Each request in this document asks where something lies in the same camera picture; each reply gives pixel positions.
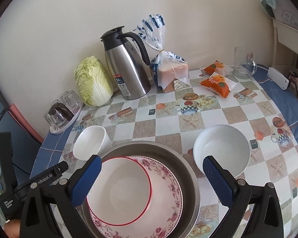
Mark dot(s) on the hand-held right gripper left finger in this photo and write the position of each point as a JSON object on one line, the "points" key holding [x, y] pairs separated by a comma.
{"points": [[85, 178]]}

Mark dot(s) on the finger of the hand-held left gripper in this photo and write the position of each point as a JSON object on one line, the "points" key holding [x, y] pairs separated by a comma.
{"points": [[61, 167]]}

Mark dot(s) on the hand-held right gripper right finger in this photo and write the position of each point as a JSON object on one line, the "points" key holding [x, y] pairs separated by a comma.
{"points": [[217, 181]]}

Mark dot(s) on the white square bowl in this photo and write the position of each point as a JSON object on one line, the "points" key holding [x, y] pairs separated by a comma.
{"points": [[89, 141]]}

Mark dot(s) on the white round bowl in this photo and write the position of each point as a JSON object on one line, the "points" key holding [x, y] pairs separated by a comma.
{"points": [[223, 141]]}

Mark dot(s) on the red-rimmed white bowl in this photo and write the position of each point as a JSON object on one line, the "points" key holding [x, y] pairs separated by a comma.
{"points": [[124, 191]]}

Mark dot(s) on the large stainless steel basin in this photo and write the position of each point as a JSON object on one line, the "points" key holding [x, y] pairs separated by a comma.
{"points": [[168, 161]]}

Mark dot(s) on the pink floral plate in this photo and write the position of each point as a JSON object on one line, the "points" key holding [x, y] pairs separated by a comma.
{"points": [[164, 203]]}

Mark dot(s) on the person's left hand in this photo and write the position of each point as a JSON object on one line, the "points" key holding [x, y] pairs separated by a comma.
{"points": [[13, 229]]}

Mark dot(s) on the white oval tray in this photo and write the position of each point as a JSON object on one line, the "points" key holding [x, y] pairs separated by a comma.
{"points": [[64, 129]]}

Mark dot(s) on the pink trim strip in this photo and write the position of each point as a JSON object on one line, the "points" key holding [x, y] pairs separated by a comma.
{"points": [[24, 121]]}

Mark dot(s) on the clear drinking glass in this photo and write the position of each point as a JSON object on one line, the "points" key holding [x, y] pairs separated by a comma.
{"points": [[73, 100], [63, 98]]}

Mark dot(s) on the dark furniture panel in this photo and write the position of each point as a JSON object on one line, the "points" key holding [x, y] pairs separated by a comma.
{"points": [[5, 119]]}

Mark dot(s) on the napa cabbage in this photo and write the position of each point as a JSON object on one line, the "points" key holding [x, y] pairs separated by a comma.
{"points": [[94, 79]]}

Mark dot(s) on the large orange snack packet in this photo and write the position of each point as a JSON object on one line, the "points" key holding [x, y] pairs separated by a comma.
{"points": [[216, 84]]}

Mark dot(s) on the small orange snack packet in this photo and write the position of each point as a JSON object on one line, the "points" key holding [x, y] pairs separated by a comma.
{"points": [[213, 68]]}

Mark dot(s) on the clear glass mug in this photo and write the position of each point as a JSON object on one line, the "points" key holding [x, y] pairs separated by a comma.
{"points": [[241, 67]]}

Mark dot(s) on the bagged sliced bread loaf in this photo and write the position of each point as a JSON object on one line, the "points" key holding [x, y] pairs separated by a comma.
{"points": [[171, 72]]}

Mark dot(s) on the white power strip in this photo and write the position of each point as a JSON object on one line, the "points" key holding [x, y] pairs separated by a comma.
{"points": [[278, 78]]}

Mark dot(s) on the stainless steel thermos jug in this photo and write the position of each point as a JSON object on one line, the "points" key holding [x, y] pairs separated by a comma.
{"points": [[129, 67]]}

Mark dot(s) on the white wooden shelf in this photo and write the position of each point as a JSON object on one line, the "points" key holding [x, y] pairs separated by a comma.
{"points": [[288, 39]]}

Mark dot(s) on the grey printed cushion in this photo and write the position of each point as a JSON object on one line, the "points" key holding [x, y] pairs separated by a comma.
{"points": [[289, 12]]}

